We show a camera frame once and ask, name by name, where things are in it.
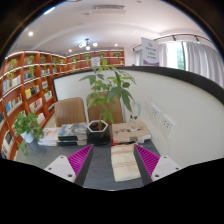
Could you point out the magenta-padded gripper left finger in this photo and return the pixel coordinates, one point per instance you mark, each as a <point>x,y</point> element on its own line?
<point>60,166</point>

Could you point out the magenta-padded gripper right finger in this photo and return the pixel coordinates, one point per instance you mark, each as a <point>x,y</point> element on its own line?
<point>165,166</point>

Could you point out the cream and yellow striped towel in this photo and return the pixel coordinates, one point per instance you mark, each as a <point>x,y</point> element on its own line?
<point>124,163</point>

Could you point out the white hardcover book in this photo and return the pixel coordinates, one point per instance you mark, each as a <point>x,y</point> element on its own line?
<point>48,143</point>
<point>50,134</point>

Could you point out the small tree in black pot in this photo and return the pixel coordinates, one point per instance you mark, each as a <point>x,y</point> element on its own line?
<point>97,135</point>

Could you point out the beige large book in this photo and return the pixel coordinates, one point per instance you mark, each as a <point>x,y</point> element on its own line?
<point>130,131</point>

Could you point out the ivy plant in white pot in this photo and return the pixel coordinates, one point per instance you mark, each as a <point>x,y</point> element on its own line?
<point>28,126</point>

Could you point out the tan upholstered chair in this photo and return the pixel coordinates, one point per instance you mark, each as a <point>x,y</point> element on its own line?
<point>116,111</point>
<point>69,111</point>

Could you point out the clear acrylic sign stand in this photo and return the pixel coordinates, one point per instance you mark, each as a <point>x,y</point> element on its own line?
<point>135,111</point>

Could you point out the orange wooden bookshelf unit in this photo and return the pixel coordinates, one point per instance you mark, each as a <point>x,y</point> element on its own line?
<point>16,90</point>

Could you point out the white curtain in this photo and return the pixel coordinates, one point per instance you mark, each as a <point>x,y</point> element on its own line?
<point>203,61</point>

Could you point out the hanging white and purple banner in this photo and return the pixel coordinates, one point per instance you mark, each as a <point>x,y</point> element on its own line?
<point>150,51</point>

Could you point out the ceiling chandelier with round bulbs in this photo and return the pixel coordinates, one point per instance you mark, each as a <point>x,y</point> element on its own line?
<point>87,44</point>

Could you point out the ceiling air vent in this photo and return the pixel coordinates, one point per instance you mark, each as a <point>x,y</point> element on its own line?
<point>109,8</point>

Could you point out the white wall socket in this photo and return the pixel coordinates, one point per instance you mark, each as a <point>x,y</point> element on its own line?
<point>166,126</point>
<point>155,114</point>

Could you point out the black track light rail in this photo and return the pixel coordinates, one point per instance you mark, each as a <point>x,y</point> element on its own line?
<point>186,35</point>

